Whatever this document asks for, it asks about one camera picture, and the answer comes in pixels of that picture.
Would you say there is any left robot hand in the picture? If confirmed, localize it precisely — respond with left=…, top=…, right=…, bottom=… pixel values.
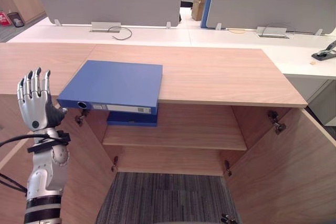
left=16, top=67, right=68, bottom=132

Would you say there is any blue lever arch folder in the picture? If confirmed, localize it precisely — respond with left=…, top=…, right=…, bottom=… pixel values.
left=57, top=60, right=164, bottom=115

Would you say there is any blue flat folder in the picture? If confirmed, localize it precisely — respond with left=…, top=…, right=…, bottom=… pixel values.
left=106, top=111, right=159, bottom=127

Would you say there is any wooden office cabinet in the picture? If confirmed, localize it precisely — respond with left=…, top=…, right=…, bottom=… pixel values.
left=0, top=42, right=336, bottom=224

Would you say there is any wooden cabinet shelf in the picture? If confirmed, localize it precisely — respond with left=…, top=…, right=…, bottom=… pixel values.
left=102, top=124, right=248, bottom=152

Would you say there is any black waste bin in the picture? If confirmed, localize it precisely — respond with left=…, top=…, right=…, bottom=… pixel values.
left=7, top=12, right=25, bottom=28

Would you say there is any red bag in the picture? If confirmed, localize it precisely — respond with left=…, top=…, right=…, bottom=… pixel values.
left=0, top=11, right=11, bottom=27

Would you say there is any grey desk divider panel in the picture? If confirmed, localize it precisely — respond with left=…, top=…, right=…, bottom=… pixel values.
left=206, top=0, right=336, bottom=35
left=35, top=0, right=183, bottom=27

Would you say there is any brown cardboard box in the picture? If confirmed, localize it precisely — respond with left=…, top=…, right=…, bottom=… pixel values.
left=191, top=0, right=207, bottom=21

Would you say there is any blue desk divider panel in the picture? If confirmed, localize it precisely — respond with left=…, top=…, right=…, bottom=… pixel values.
left=200, top=0, right=224, bottom=29

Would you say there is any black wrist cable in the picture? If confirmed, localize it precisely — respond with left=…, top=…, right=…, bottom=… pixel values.
left=0, top=133, right=50, bottom=148

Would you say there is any silver desk cable box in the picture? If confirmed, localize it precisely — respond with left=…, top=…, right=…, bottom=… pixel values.
left=256, top=26, right=290, bottom=38
left=89, top=22, right=122, bottom=34

